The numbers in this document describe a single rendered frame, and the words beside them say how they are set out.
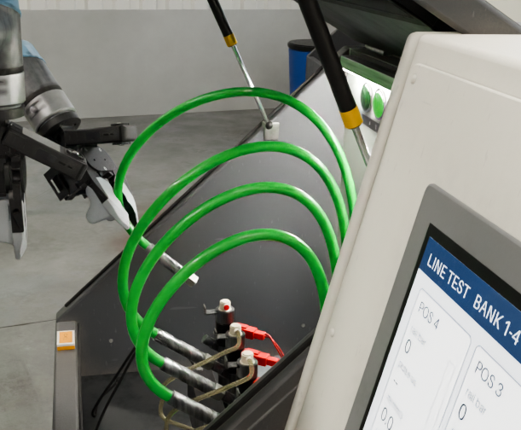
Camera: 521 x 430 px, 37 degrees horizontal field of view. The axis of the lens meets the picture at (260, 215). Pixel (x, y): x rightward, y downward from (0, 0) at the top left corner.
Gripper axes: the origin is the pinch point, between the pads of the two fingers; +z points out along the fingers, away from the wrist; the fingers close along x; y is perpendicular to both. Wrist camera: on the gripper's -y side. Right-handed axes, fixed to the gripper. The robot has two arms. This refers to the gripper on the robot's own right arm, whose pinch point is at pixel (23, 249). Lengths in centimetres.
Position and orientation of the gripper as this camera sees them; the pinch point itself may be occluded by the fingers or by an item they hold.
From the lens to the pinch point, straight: 113.4
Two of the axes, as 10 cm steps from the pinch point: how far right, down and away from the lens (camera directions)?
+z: -0.3, 9.5, 3.2
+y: -9.7, 0.4, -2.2
